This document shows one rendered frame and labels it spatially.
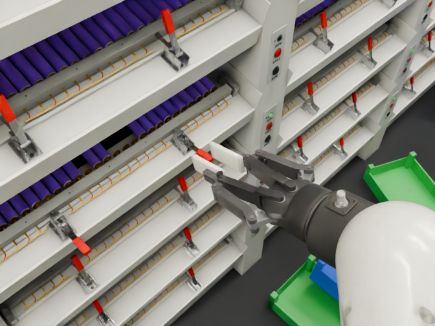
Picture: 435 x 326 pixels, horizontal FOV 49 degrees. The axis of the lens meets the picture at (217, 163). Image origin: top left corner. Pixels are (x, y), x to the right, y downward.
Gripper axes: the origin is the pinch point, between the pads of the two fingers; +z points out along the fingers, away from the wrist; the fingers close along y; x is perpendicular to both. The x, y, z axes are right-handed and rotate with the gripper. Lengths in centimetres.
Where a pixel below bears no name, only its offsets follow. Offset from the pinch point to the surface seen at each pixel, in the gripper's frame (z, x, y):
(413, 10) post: 19, 17, -93
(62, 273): 26.4, 24.1, 24.3
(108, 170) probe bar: 18.6, 3.5, 10.0
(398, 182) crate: 20, 85, -93
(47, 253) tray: 15.3, 8.2, 26.0
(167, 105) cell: 22.9, 1.5, -7.6
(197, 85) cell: 22.9, 1.5, -15.7
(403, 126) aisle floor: 34, 81, -120
